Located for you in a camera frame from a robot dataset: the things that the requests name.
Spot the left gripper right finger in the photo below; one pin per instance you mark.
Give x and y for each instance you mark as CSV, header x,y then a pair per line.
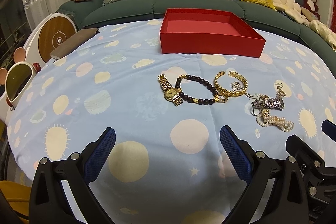
x,y
287,202

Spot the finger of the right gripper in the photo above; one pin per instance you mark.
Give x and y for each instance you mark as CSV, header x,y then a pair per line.
x,y
310,163
329,128

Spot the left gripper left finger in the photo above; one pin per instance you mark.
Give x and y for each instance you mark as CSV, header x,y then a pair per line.
x,y
48,201

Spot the silver dangling earring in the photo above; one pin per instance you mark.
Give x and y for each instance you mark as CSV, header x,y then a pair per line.
x,y
279,92

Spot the silver wrist watch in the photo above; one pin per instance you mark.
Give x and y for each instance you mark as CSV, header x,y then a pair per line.
x,y
266,102

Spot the silver flower pendant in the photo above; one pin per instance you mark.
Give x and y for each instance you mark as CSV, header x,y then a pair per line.
x,y
236,86

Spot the gold chain bangle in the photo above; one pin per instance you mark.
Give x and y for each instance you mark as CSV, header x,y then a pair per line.
x,y
228,92

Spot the gold wrist watch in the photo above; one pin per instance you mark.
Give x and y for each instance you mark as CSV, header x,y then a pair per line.
x,y
171,94

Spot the yellow stool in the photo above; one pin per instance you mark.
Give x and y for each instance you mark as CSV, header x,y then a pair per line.
x,y
18,196

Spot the cream satin blanket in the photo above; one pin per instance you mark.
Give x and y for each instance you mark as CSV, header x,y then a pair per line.
x,y
327,34

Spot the beige small cushion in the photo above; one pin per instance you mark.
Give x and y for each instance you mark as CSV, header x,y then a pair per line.
x,y
308,14

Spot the blue patterned table cloth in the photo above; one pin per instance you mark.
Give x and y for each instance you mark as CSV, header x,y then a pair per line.
x,y
168,165

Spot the white flower shaped cushion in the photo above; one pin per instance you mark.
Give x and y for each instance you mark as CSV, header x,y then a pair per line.
x,y
291,9

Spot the red shallow cardboard box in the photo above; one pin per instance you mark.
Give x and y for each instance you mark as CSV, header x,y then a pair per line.
x,y
209,32

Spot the white wood round appliance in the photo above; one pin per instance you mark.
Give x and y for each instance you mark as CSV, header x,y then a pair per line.
x,y
50,33

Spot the green sectional sofa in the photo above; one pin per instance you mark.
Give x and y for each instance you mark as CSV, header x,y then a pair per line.
x,y
93,14

